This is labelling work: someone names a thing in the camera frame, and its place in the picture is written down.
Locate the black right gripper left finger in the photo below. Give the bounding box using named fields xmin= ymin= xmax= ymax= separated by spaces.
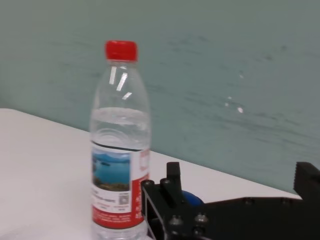
xmin=140 ymin=161 xmax=210 ymax=240

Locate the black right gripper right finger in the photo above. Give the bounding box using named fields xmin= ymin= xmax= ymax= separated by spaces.
xmin=291 ymin=161 xmax=320 ymax=203

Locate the blue push button black base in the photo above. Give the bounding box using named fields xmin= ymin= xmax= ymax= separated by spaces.
xmin=181 ymin=190 xmax=205 ymax=207

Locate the clear water bottle red cap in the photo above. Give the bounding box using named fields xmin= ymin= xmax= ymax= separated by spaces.
xmin=89 ymin=40 xmax=152 ymax=240

